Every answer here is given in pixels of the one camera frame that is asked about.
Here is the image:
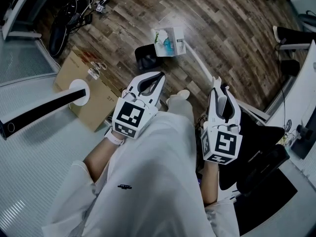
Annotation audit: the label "black floor cables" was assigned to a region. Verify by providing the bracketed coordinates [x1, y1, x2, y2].
[196, 114, 210, 167]

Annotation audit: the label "pile of colourful paper scraps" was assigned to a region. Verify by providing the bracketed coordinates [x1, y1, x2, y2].
[153, 28, 175, 53]

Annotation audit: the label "black mesh office chair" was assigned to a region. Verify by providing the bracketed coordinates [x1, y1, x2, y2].
[218, 111, 291, 196]

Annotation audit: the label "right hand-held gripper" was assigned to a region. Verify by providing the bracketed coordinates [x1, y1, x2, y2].
[199, 85, 244, 166]

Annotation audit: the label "pale pink wristwatch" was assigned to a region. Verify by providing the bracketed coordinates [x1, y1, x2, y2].
[104, 129, 126, 146]

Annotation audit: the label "black floor box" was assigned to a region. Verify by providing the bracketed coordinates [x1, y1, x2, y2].
[281, 59, 301, 77]

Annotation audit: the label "person's right forearm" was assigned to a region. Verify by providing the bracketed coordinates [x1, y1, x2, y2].
[199, 160, 220, 206]

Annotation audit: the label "white dustpan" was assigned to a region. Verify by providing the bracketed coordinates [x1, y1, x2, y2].
[151, 26, 227, 114]

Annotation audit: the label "person's white shirt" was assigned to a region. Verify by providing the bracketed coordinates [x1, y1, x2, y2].
[41, 111, 241, 237]

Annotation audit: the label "black desk mat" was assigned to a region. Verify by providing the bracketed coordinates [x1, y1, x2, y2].
[233, 168, 298, 236]

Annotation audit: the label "black desktop monitor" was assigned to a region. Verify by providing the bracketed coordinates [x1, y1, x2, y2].
[290, 123, 315, 160]

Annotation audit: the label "tangle of desk cables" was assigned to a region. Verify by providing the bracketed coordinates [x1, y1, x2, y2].
[283, 118, 298, 149]

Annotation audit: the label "person's left forearm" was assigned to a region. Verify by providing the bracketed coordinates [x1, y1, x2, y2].
[83, 132, 124, 184]

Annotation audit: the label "brown cardboard box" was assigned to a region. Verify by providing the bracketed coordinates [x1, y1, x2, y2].
[53, 45, 129, 133]

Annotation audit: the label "white office desk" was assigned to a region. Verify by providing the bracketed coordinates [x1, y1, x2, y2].
[236, 40, 316, 232]

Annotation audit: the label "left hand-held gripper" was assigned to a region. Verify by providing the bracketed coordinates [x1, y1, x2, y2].
[112, 71, 166, 141]

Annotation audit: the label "black trash bin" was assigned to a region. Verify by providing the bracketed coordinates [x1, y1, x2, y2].
[135, 43, 163, 72]

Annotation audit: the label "black oval case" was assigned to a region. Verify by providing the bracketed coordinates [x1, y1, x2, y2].
[48, 25, 68, 58]

